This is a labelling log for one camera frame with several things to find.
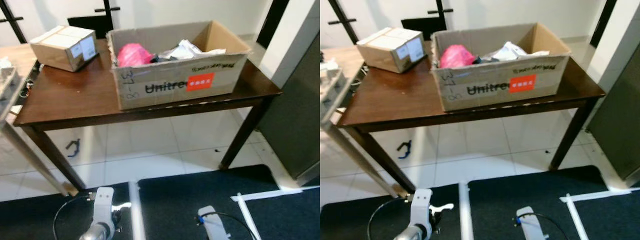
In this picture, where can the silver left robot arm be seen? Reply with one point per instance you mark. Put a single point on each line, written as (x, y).
(410, 234)
(95, 233)

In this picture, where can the black floor mat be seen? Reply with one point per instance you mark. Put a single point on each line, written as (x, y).
(515, 200)
(195, 200)

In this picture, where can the light wooden table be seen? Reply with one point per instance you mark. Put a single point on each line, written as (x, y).
(360, 155)
(30, 150)

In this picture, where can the dark brown wooden table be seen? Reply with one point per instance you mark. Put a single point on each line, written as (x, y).
(400, 100)
(75, 97)

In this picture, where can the large open cardboard box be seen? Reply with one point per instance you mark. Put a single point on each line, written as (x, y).
(165, 82)
(490, 85)

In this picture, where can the pink plastic bag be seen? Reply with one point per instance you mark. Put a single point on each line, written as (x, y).
(456, 56)
(134, 55)

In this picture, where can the cluttered parts tray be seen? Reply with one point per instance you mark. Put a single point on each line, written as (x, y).
(7, 80)
(330, 82)

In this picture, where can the dark grey cabinet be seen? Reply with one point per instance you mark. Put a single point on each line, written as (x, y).
(617, 115)
(295, 115)

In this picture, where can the small closed cardboard box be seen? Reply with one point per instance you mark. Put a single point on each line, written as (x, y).
(387, 50)
(60, 47)

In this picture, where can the white plastic bag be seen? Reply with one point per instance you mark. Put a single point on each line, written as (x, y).
(510, 51)
(187, 50)

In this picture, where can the black panel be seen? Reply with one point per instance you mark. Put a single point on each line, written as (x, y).
(90, 25)
(424, 27)

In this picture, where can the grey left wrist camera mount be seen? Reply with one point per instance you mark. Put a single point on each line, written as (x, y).
(103, 202)
(421, 205)

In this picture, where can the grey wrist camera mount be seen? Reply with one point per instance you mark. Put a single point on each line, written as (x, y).
(103, 202)
(421, 205)
(215, 227)
(531, 227)

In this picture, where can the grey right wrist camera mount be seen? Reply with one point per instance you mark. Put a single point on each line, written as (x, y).
(531, 227)
(215, 227)

